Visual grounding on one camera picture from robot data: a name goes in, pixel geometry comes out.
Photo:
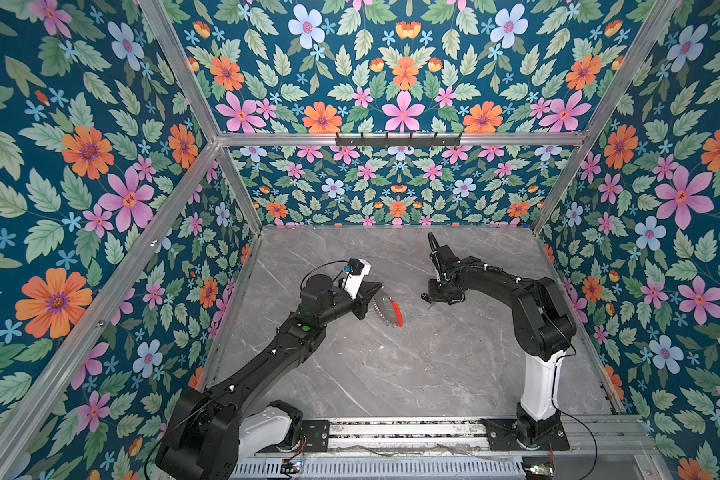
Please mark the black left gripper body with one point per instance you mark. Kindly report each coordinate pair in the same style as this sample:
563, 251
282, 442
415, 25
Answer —
345, 305

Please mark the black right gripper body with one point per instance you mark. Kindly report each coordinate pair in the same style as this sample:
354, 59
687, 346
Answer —
438, 291

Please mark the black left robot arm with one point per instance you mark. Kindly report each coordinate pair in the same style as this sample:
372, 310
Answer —
210, 431

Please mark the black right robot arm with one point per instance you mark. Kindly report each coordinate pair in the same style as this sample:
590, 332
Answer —
541, 324

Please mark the black hook rack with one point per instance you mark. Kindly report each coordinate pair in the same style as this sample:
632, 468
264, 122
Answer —
383, 140

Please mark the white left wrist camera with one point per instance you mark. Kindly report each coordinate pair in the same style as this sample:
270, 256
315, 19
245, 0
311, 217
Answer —
356, 270

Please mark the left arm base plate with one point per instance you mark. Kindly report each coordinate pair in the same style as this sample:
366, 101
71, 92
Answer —
313, 436

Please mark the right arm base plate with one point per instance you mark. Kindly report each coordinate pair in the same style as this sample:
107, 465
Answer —
525, 434

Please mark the white perforated cable tray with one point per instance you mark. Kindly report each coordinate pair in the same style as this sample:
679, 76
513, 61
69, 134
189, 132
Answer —
379, 468

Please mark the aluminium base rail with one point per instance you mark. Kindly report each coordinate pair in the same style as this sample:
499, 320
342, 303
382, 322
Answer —
608, 435

